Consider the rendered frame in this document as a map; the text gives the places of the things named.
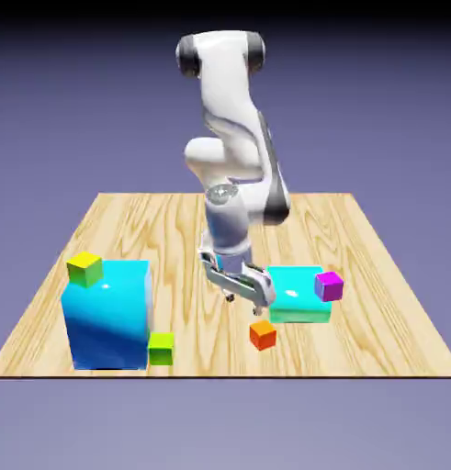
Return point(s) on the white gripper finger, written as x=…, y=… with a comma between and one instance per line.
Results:
x=258, y=310
x=230, y=296

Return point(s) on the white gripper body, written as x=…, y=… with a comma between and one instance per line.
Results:
x=236, y=282

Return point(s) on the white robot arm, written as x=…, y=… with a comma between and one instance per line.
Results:
x=228, y=147

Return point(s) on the small orange cube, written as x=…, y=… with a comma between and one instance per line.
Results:
x=262, y=335

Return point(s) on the small purple cube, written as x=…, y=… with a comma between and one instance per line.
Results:
x=329, y=286

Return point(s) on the small green cube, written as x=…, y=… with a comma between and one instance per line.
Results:
x=161, y=349

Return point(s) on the small yellow cube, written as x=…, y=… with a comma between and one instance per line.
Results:
x=84, y=268

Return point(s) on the large turquoise box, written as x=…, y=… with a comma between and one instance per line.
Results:
x=295, y=297

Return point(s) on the large blue box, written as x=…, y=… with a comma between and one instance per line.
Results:
x=106, y=315

